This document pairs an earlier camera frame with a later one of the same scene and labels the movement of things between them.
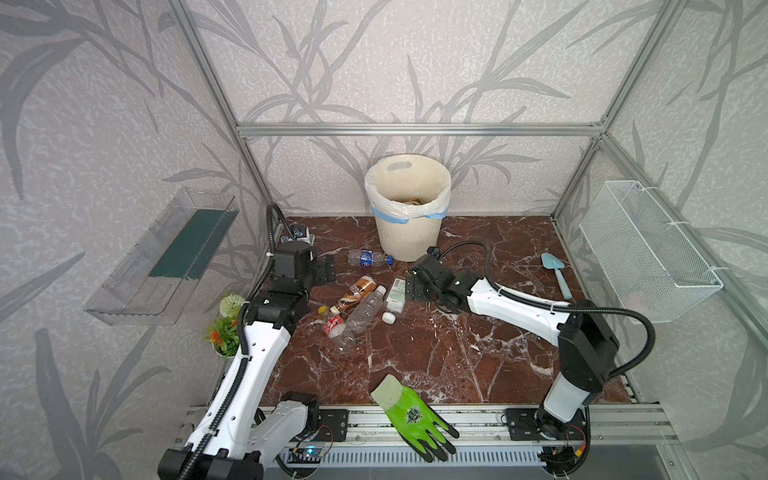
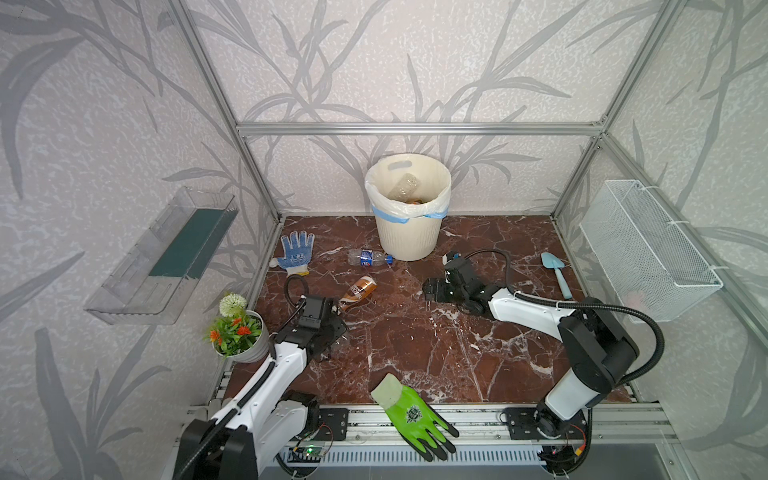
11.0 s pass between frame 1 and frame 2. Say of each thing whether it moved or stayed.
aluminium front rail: stayed
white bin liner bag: stayed
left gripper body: moved
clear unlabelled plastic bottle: moved
